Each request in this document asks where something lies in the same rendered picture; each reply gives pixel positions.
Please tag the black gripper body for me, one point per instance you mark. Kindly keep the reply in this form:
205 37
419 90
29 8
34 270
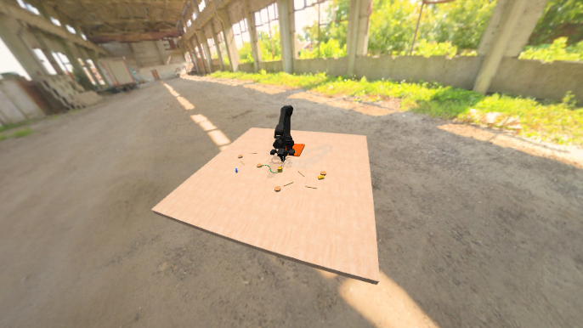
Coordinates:
290 152

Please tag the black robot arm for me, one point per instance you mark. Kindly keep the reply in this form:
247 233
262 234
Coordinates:
284 130

